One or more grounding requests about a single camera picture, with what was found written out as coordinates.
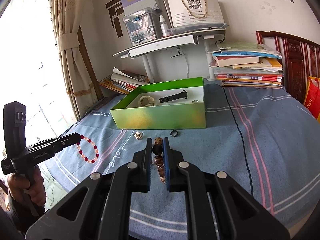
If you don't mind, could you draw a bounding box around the cream wristwatch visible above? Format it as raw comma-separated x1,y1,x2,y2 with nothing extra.
139,95,155,107

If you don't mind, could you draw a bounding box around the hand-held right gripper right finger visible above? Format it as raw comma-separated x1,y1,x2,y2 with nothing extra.
164,137,290,240

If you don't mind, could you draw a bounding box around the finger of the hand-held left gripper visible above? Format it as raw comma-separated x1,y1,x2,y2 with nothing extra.
56,132,82,143
53,140,81,155

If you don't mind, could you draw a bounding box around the person's left hand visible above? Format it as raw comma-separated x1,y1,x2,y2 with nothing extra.
7,166,47,215

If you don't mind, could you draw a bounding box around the person's left forearm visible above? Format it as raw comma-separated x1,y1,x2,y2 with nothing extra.
1,197,42,238

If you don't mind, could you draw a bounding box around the yellow and red shopping bag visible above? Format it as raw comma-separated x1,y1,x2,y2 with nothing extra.
303,76,320,120

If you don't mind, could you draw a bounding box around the red and pink bead bracelet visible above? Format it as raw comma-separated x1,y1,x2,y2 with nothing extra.
76,134,100,164

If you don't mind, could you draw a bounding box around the white paper bag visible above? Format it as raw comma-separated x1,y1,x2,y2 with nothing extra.
167,0,224,28

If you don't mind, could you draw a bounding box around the brown wall decal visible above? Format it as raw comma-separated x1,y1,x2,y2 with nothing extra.
105,0,124,37

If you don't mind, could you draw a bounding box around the black cable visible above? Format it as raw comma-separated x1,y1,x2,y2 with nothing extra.
222,86,254,200

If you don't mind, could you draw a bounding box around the shiny green cardboard box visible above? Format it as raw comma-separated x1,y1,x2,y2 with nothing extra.
109,77,207,130

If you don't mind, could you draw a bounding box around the carved wooden bench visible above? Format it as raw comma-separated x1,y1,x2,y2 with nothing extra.
255,31,320,103

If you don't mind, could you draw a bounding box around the brown bead bracelet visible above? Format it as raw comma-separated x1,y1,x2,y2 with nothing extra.
153,137,167,183

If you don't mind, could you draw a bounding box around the beige curtain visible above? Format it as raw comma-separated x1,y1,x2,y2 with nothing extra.
51,0,104,120

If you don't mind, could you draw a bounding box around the black wristwatch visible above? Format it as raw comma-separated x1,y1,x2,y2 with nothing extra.
159,90,188,103

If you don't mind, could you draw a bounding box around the white spray bottle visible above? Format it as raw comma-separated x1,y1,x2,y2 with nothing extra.
159,15,168,37

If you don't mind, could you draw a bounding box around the white cable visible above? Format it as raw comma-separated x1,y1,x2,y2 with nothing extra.
184,47,190,80

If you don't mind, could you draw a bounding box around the tall stack of books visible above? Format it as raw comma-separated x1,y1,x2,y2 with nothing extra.
209,42,284,89

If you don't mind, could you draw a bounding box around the blue striped cloth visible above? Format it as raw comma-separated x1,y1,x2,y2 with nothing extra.
44,82,320,240

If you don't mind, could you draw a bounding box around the leaning stack of thin books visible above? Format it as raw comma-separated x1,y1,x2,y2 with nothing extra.
99,67,150,95

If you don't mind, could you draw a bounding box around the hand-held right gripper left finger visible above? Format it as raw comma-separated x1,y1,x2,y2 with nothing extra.
25,137,153,240

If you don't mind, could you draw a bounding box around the clear plastic storage box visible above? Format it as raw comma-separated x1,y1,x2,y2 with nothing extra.
122,7,162,47

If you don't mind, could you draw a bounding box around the white desk shelf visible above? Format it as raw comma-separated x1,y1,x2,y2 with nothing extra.
112,28,227,80

